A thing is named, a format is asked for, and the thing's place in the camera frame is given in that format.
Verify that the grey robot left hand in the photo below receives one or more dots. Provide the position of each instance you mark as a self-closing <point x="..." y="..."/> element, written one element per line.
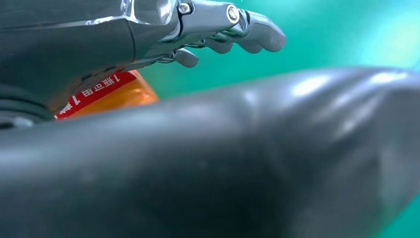
<point x="82" y="39"/>

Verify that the orange detergent bottle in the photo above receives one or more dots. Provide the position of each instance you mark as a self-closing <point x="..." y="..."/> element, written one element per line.
<point x="124" y="93"/>

